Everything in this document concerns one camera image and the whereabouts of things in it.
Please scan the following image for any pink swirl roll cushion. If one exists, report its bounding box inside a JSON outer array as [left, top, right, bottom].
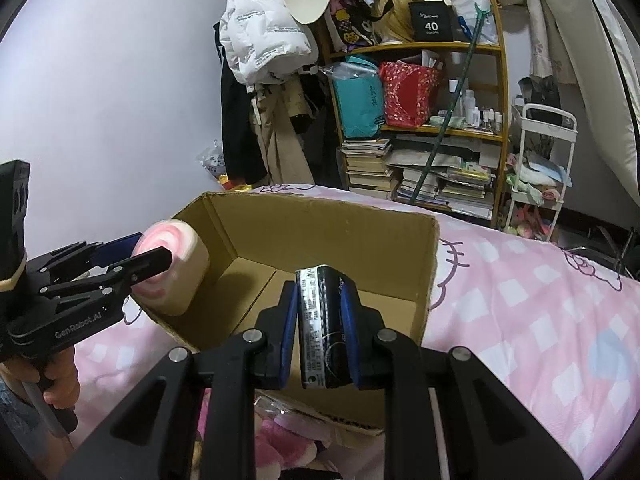
[[132, 220, 209, 316]]

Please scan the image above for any pink plush toy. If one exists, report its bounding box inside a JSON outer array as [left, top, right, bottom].
[[196, 389, 331, 480]]

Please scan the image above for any black cylindrical packet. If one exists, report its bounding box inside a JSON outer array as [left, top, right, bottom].
[[296, 264, 352, 389]]

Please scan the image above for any person's left hand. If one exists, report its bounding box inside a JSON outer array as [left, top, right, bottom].
[[1, 347, 80, 410]]

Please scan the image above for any open cardboard box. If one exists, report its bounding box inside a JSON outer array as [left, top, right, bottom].
[[132, 185, 439, 432]]

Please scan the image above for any plastic bag on floor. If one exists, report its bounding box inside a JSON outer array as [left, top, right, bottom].
[[196, 140, 252, 192]]

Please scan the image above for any black hanging coat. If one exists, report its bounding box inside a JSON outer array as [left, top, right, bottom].
[[214, 23, 267, 185]]

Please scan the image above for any beige trench coat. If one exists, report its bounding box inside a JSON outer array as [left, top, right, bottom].
[[252, 75, 314, 184]]

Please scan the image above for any stack of books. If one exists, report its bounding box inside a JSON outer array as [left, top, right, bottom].
[[341, 138, 399, 200]]

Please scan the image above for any white puffer jacket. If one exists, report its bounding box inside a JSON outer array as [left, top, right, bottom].
[[219, 0, 319, 87]]

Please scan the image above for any white rolling cart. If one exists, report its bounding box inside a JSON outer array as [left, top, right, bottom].
[[502, 103, 578, 242]]

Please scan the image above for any wooden bookshelf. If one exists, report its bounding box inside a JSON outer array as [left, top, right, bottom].
[[314, 0, 508, 226]]

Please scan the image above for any teal shopping bag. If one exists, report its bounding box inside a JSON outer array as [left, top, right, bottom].
[[320, 55, 385, 140]]

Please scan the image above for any red patterned gift bag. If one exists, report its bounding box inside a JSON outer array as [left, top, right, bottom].
[[380, 61, 440, 129]]

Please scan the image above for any cream folded mattress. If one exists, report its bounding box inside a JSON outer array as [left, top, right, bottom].
[[546, 0, 639, 202]]

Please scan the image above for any black box marked 40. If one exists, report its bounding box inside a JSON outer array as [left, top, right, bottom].
[[409, 1, 454, 42]]

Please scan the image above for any green pole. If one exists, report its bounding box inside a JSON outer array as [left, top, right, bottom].
[[409, 1, 494, 206]]

